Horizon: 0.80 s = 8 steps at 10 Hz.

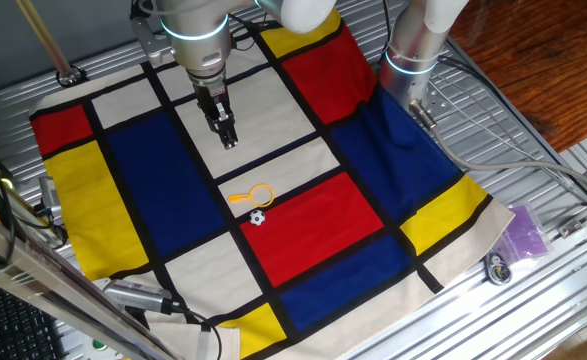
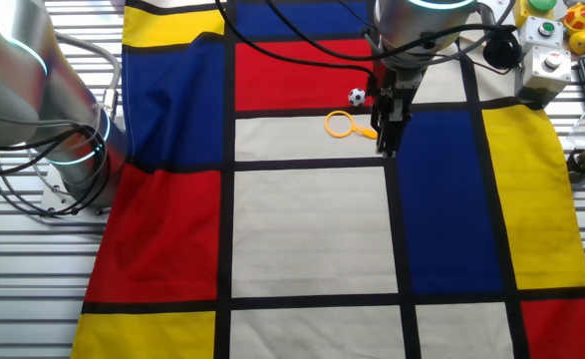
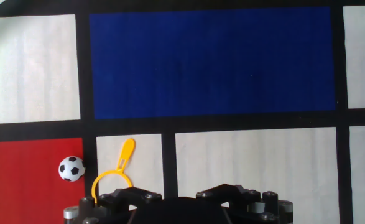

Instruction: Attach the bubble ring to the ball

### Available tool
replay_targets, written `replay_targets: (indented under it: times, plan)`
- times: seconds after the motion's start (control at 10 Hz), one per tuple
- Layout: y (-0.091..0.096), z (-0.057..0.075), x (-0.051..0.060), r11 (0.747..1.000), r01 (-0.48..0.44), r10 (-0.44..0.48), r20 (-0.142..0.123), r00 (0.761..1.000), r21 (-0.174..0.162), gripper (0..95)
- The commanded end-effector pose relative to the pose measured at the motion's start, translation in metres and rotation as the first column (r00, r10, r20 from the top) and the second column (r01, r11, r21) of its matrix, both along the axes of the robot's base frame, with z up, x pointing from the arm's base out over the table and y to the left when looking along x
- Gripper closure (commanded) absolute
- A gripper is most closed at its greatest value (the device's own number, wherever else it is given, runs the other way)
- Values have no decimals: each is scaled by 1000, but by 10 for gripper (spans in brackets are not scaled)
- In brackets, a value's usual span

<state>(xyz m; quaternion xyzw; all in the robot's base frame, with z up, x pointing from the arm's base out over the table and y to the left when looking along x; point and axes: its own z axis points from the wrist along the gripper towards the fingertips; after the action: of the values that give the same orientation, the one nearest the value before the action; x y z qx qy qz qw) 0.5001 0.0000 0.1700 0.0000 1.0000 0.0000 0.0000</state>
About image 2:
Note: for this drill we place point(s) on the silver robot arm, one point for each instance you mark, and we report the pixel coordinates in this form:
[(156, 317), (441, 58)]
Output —
[(3, 75)]

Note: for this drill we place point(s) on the yellow box with green button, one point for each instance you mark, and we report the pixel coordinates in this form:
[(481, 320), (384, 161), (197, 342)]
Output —
[(526, 12)]

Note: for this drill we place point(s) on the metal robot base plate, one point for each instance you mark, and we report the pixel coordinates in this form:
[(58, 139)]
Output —
[(53, 199)]

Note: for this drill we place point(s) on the grey box with green button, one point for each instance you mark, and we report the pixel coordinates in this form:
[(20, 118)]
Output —
[(536, 37)]

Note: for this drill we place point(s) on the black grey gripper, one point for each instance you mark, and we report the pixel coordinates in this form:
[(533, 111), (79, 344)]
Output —
[(402, 95)]

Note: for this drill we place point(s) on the colour block patterned cloth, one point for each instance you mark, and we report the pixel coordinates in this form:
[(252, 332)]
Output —
[(312, 229)]

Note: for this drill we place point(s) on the small soccer ball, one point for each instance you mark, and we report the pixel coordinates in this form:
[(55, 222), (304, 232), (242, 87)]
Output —
[(357, 97)]

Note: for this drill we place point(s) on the orange yellow toy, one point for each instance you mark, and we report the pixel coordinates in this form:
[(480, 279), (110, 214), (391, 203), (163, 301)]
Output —
[(581, 19)]

